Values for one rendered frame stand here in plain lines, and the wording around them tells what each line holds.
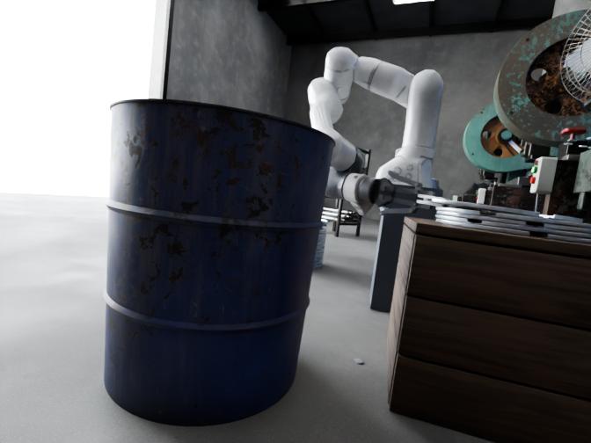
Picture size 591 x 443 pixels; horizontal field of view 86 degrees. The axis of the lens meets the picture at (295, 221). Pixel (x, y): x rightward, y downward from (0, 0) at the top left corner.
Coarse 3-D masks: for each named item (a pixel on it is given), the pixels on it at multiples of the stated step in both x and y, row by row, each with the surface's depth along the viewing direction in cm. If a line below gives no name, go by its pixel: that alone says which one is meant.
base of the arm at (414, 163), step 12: (396, 156) 117; (408, 156) 111; (420, 156) 110; (432, 156) 111; (384, 168) 114; (396, 168) 111; (408, 168) 110; (420, 168) 109; (396, 180) 112; (420, 180) 109
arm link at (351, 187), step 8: (352, 176) 95; (360, 176) 93; (344, 184) 95; (352, 184) 93; (360, 184) 93; (344, 192) 95; (352, 192) 93; (352, 200) 96; (360, 200) 95; (360, 208) 97; (368, 208) 100
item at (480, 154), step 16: (480, 112) 371; (480, 128) 372; (496, 128) 373; (464, 144) 384; (480, 144) 373; (496, 144) 374; (512, 144) 364; (480, 160) 373; (496, 160) 368; (512, 160) 363; (480, 176) 411; (512, 176) 387; (464, 208) 399
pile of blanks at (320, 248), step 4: (324, 224) 175; (324, 228) 167; (320, 232) 165; (324, 232) 168; (320, 236) 165; (324, 236) 170; (320, 240) 167; (324, 240) 176; (320, 244) 167; (324, 244) 172; (320, 248) 167; (324, 248) 173; (316, 252) 169; (320, 252) 168; (316, 256) 165; (320, 256) 168; (316, 260) 166; (320, 260) 169; (316, 264) 166; (320, 264) 170; (316, 268) 167
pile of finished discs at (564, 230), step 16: (448, 208) 65; (464, 224) 61; (480, 224) 59; (496, 224) 57; (512, 224) 56; (528, 224) 61; (544, 224) 54; (560, 224) 54; (576, 224) 53; (560, 240) 54; (576, 240) 54
